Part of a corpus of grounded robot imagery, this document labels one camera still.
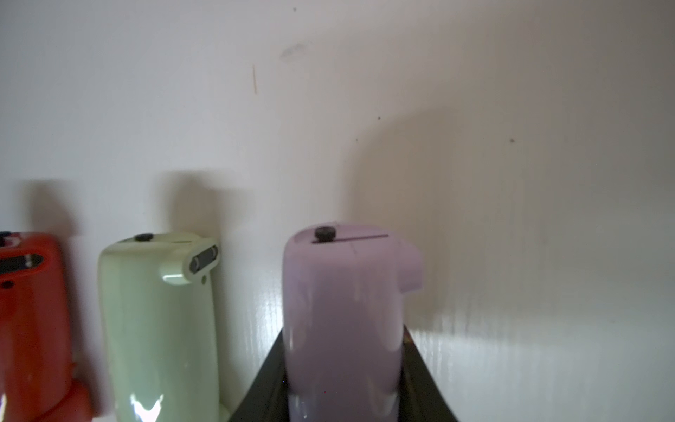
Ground green flashlight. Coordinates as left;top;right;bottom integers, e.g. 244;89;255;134
98;233;223;421

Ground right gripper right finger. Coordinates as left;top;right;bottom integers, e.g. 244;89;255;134
398;326;459;422

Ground purple flashlight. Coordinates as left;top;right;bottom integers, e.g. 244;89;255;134
282;223;424;421

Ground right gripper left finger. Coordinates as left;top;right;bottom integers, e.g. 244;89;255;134
230;332;290;422

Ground red flashlight back row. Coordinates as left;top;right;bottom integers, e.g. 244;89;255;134
1;231;93;421

